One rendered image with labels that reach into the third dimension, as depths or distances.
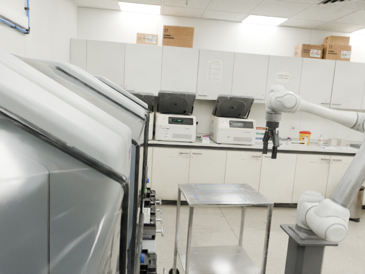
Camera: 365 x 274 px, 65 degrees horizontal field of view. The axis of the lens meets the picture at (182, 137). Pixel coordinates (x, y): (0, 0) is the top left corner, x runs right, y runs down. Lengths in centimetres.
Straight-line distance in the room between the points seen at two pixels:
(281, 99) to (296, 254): 99
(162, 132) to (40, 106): 352
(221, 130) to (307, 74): 158
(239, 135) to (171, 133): 94
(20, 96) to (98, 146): 10
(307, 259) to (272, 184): 242
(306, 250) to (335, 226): 35
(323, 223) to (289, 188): 276
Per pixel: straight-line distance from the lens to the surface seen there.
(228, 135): 400
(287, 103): 155
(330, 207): 178
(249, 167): 417
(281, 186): 442
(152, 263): 130
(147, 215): 161
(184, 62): 416
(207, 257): 243
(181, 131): 388
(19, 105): 38
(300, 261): 205
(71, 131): 36
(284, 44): 497
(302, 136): 478
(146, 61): 414
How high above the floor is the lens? 150
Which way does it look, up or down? 8 degrees down
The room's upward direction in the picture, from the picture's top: 4 degrees clockwise
